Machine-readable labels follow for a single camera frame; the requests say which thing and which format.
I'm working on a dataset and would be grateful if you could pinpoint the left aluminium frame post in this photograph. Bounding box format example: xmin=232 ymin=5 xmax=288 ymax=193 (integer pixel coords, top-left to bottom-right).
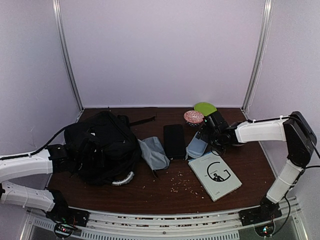
xmin=52 ymin=0 xmax=84 ymax=112

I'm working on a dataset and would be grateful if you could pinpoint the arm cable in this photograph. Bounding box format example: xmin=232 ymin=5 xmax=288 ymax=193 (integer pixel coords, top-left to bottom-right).
xmin=287 ymin=113 xmax=320 ymax=170
xmin=0 ymin=126 xmax=68 ymax=161

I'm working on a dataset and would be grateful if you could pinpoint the black student backpack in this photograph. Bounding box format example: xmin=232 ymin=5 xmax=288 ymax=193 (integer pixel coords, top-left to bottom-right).
xmin=64 ymin=111 xmax=156 ymax=186

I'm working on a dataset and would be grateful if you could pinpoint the grey reader book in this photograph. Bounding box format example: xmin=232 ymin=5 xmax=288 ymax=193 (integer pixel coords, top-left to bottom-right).
xmin=188 ymin=152 xmax=242 ymax=202

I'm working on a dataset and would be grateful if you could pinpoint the black leather pouch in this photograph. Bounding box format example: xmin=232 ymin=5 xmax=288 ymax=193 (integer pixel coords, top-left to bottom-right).
xmin=163 ymin=124 xmax=186 ymax=160

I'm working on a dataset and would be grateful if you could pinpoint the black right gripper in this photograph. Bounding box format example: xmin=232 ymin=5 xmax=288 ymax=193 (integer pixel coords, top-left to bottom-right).
xmin=196 ymin=124 xmax=226 ymax=153

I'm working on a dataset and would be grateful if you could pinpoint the green plate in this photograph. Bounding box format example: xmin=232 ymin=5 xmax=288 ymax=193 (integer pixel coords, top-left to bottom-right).
xmin=193 ymin=102 xmax=217 ymax=117

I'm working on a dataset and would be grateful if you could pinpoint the blue-grey glasses case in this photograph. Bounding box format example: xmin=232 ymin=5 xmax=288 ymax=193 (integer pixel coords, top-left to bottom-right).
xmin=186 ymin=131 xmax=208 ymax=159

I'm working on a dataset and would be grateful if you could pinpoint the red patterned bowl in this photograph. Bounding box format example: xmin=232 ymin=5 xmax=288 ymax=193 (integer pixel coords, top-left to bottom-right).
xmin=183 ymin=110 xmax=204 ymax=127

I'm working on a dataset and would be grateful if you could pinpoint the right aluminium frame post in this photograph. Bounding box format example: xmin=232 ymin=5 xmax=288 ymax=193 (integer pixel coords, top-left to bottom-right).
xmin=241 ymin=0 xmax=274 ymax=115

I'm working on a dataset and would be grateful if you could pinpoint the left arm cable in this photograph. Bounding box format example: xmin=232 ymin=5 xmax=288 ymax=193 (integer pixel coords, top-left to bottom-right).
xmin=0 ymin=126 xmax=68 ymax=161

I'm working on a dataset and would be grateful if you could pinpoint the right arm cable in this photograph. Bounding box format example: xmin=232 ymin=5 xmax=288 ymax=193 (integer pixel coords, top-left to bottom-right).
xmin=287 ymin=113 xmax=320 ymax=170

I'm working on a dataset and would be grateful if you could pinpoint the aluminium frame post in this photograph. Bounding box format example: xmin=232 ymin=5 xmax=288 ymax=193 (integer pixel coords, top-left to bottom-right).
xmin=241 ymin=0 xmax=274 ymax=115
xmin=52 ymin=0 xmax=84 ymax=112

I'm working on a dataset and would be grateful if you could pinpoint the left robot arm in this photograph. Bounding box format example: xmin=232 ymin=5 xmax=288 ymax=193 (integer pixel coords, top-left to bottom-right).
xmin=0 ymin=144 xmax=72 ymax=222

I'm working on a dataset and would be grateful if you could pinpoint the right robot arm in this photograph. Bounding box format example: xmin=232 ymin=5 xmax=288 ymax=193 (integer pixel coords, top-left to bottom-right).
xmin=203 ymin=111 xmax=320 ymax=221

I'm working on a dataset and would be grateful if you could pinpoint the grey plastic bag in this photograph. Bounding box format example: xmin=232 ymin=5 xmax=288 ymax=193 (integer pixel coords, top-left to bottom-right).
xmin=138 ymin=136 xmax=170 ymax=179

